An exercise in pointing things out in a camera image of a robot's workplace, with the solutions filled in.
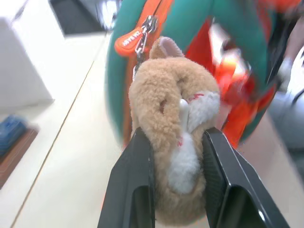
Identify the orange zipper pull tab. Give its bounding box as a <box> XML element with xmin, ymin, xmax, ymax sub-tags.
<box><xmin>114</xmin><ymin>28</ymin><xmax>146</xmax><ymax>57</ymax></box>

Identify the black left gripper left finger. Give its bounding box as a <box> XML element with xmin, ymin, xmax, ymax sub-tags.
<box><xmin>97</xmin><ymin>129</ymin><xmax>156</xmax><ymax>228</ymax></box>

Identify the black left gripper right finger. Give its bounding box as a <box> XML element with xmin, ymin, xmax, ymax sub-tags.
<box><xmin>201</xmin><ymin>127</ymin><xmax>291</xmax><ymax>228</ymax></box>

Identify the white box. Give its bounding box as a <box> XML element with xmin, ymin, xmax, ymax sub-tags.
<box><xmin>0</xmin><ymin>17</ymin><xmax>53</xmax><ymax>114</ymax></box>

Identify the tan plush toy keychain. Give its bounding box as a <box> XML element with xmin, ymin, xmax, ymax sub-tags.
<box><xmin>128</xmin><ymin>37</ymin><xmax>221</xmax><ymax>226</ymax></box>

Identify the orange and teal backpack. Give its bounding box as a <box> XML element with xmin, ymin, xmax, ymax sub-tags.
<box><xmin>104</xmin><ymin>0</ymin><xmax>304</xmax><ymax>147</ymax></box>

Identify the blue and brown box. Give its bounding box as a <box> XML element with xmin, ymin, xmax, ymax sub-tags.
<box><xmin>0</xmin><ymin>114</ymin><xmax>39</xmax><ymax>190</ymax></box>

